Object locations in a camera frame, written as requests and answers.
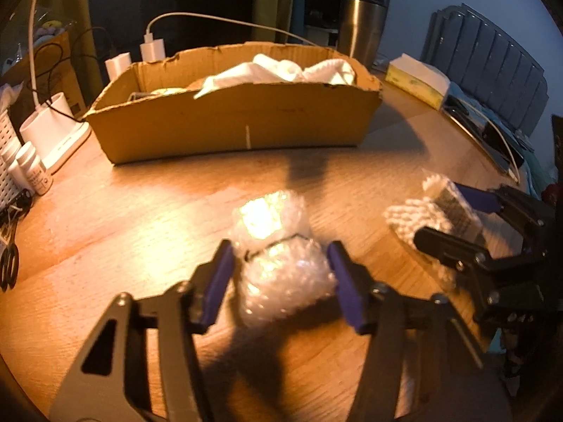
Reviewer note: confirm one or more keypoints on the cardboard box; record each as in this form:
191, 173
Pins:
220, 127

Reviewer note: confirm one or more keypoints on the white pill bottle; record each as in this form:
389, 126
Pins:
20, 176
37, 171

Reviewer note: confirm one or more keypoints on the black shelf cabinet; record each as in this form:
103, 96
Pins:
321, 0

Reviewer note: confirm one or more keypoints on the grey padded bed headboard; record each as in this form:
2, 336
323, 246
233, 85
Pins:
484, 52

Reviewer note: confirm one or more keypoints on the white terry towel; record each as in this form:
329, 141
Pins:
330, 70

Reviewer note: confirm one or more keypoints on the black binder clips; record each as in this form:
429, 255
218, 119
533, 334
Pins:
17, 202

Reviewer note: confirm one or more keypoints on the white plug charger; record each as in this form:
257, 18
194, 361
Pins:
118, 68

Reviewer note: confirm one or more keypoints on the large dark phone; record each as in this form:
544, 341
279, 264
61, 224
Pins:
470, 129

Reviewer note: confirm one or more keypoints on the small dark phone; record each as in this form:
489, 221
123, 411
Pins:
506, 145

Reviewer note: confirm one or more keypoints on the yellow and white tissue pack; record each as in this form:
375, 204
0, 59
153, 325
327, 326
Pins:
415, 77

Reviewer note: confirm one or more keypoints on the cotton swab zip bag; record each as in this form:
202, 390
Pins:
409, 220

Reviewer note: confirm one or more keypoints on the white woven plastic basket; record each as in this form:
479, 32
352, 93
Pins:
6, 162

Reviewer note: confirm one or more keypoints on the bubble wrap bundle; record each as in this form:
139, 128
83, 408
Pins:
281, 272

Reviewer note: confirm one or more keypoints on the white desk lamp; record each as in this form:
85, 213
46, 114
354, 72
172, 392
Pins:
66, 140

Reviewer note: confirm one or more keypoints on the white cloth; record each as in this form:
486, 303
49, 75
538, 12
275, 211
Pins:
237, 74

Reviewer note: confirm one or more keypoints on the stainless steel tumbler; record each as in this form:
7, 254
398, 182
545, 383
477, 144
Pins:
360, 30

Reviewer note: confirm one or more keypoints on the olive green curtain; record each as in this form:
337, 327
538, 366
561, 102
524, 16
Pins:
272, 0

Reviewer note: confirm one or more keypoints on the brown paper bag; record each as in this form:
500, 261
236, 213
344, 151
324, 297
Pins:
57, 66

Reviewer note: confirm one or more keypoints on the black scissors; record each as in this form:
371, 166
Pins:
9, 263

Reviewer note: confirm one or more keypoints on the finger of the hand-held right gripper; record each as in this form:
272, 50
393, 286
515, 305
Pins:
481, 200
448, 244

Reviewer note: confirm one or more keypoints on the light blue blanket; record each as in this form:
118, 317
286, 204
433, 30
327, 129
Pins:
532, 162

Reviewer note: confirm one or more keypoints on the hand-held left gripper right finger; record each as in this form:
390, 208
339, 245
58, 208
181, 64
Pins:
347, 290

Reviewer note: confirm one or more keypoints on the plush toy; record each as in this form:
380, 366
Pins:
50, 28

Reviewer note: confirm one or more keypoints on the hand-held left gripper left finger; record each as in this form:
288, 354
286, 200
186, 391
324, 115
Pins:
217, 281

